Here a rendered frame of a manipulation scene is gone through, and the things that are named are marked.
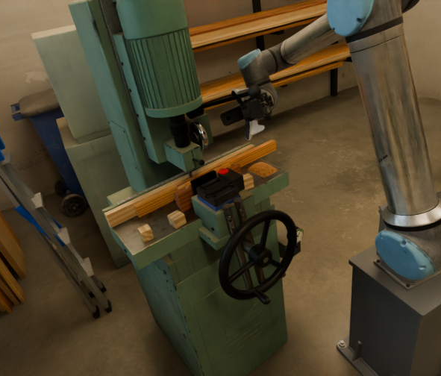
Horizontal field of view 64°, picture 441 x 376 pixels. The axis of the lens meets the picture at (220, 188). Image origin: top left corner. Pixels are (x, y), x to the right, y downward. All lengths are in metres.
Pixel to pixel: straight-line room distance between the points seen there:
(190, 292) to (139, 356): 0.80
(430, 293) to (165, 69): 1.07
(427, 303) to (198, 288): 0.73
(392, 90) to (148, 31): 0.59
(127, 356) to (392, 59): 1.70
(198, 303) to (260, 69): 0.84
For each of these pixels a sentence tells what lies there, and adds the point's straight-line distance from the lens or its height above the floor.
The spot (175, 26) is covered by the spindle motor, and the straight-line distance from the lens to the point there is 0.99.
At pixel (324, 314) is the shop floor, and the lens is 1.94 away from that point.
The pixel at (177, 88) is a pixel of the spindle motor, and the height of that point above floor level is 1.27.
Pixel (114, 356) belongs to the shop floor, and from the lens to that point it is 2.01.
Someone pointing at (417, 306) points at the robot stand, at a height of 0.55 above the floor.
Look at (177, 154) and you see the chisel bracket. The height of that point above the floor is 1.06.
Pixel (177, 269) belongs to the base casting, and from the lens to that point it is 1.13.
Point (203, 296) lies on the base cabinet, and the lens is 1.26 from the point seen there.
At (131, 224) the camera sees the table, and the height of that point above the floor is 0.90.
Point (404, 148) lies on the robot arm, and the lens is 0.89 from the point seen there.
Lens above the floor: 1.52
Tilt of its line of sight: 31 degrees down
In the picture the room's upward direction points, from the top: 11 degrees counter-clockwise
